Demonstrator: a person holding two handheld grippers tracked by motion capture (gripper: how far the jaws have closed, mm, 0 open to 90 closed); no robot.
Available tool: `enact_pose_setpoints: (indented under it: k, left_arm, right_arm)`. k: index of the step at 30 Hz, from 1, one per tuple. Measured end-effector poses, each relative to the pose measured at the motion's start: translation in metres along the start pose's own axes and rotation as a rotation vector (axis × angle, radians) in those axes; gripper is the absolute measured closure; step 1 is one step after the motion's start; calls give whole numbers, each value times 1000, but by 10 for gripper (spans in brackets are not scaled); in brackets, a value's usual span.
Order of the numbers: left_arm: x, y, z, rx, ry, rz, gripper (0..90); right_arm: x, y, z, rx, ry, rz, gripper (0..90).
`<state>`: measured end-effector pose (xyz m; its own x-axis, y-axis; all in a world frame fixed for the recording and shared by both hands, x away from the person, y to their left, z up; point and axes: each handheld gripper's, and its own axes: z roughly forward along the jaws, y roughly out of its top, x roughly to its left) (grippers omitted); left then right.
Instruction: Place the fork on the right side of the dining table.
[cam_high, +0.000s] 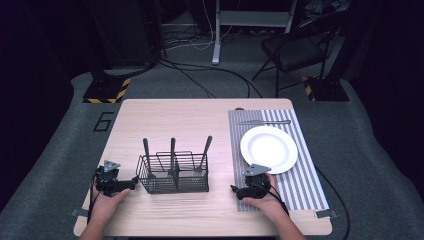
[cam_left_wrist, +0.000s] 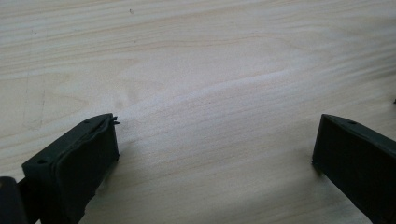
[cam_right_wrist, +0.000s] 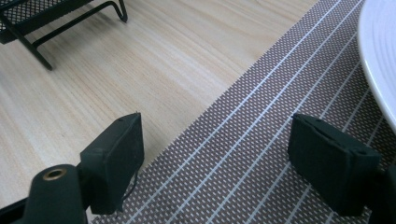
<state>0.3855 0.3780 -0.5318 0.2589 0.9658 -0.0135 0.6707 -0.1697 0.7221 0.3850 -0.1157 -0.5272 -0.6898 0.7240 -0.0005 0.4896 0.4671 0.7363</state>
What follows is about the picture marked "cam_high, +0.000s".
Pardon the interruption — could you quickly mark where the black wire cutlery basket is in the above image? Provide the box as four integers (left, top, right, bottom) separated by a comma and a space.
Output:
135, 151, 211, 195

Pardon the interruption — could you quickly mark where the person's right hand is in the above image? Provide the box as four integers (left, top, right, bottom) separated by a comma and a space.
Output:
241, 172, 288, 224

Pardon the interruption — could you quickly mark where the black folding chair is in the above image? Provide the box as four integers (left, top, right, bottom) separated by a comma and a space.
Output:
251, 11, 345, 98

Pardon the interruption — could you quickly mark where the black floor cable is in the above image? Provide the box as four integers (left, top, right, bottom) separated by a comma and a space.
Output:
158, 58, 264, 100

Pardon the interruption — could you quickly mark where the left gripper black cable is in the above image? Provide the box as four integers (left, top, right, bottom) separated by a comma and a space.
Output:
86, 173, 102, 225

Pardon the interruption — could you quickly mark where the black cable beside table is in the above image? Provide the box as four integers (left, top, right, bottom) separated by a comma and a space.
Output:
314, 165, 352, 240

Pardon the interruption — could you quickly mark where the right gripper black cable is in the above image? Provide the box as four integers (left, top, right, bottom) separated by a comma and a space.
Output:
259, 181, 291, 217

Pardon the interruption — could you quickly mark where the large black cabinet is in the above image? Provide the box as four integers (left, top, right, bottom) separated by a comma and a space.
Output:
84, 0, 165, 69

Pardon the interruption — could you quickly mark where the white metal stand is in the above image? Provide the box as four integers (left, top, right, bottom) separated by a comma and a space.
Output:
211, 0, 298, 66

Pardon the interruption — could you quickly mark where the person's left hand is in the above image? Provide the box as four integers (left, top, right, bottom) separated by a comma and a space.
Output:
88, 177, 132, 226

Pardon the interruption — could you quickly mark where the white round plate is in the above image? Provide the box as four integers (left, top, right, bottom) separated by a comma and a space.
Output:
239, 125, 299, 175

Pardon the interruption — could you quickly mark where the black-handled cutlery piece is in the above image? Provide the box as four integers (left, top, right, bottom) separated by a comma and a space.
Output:
142, 137, 157, 178
167, 137, 178, 176
195, 135, 214, 175

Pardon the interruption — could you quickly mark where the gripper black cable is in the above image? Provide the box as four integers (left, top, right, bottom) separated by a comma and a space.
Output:
86, 173, 102, 225
259, 181, 291, 217

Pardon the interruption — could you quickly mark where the grey striped placemat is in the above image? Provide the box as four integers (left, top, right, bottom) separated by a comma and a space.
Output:
227, 108, 331, 213

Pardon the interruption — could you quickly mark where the silver table knife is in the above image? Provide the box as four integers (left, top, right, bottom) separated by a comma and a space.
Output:
236, 118, 292, 126

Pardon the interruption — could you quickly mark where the black base with yellow stripes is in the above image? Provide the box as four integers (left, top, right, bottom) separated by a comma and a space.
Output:
301, 75, 351, 103
82, 77, 132, 105

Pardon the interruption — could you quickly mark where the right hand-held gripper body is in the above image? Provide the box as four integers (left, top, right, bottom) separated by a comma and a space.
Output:
241, 162, 273, 199

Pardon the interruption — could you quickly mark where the grey tape strip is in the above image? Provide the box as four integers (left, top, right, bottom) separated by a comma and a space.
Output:
314, 208, 339, 220
70, 207, 90, 218

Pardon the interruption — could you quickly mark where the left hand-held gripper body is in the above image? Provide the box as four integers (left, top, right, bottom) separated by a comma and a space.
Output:
94, 159, 122, 198

